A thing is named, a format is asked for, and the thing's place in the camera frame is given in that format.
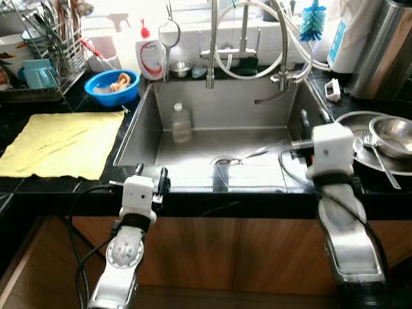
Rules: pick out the steel plate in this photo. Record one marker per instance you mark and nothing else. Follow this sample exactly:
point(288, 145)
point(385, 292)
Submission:
point(360, 122)

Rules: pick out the steel bowl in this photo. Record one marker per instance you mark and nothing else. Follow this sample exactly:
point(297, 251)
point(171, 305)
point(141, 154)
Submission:
point(393, 132)

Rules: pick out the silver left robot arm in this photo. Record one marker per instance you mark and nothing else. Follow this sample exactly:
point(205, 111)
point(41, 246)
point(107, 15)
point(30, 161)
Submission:
point(122, 257)

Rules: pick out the small white clip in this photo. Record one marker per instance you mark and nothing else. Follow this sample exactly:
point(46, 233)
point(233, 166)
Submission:
point(333, 90)

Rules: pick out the steel gooseneck tap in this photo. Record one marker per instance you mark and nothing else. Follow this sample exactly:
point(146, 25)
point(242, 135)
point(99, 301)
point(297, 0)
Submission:
point(283, 77)

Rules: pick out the clear plastic bottle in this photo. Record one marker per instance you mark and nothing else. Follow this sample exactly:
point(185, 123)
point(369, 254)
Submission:
point(181, 125)

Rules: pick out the wooden cabinet door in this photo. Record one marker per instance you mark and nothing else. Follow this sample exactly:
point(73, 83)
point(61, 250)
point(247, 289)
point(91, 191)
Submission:
point(180, 251)
point(283, 257)

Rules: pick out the blue plastic bowl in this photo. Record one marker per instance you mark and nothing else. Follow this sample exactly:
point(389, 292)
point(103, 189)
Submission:
point(112, 100)

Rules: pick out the stainless steel sink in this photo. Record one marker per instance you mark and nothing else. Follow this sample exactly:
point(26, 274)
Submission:
point(219, 122)

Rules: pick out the white water purifier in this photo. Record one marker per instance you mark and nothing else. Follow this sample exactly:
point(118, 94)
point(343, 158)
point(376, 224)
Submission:
point(354, 45)

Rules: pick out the green scrub sponge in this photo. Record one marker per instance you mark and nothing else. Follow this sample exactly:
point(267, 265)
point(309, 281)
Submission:
point(246, 65)

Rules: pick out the stainless steel canister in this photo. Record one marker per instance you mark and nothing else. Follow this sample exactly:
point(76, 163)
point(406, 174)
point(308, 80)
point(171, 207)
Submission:
point(383, 58)

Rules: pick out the yellow cloth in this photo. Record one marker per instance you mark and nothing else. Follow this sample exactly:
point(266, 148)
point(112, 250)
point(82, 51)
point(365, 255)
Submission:
point(58, 145)

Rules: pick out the orange food scraps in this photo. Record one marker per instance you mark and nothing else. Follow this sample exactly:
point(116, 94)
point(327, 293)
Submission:
point(122, 82)

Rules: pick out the blue bottle brush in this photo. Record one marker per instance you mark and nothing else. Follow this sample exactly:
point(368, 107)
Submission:
point(314, 26)

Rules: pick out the white dish soap bottle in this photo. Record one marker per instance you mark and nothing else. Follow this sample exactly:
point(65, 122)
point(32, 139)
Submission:
point(149, 61)

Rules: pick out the metal mesh strainer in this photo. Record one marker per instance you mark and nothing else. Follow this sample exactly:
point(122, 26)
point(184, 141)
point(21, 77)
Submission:
point(167, 64)

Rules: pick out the small steel cup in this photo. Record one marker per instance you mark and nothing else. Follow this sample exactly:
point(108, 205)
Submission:
point(181, 67)

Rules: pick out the steel spring faucet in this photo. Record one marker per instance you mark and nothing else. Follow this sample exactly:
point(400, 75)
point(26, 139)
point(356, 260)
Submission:
point(210, 51)

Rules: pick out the white cup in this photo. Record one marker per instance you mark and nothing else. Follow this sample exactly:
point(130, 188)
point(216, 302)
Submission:
point(103, 51)

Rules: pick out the teal plastic container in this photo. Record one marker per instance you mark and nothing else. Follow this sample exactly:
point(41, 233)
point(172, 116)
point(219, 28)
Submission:
point(38, 76)

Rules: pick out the white ceramic bowl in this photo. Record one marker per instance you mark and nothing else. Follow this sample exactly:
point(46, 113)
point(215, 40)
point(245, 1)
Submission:
point(14, 46)

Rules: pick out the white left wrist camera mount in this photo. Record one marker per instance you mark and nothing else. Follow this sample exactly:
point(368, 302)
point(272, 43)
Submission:
point(136, 193)

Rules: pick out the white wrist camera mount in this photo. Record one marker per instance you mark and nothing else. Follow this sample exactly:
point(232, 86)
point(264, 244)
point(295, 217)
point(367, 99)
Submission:
point(331, 151)
point(136, 193)

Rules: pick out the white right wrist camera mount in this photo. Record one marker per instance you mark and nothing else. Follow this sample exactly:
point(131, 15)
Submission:
point(331, 151)

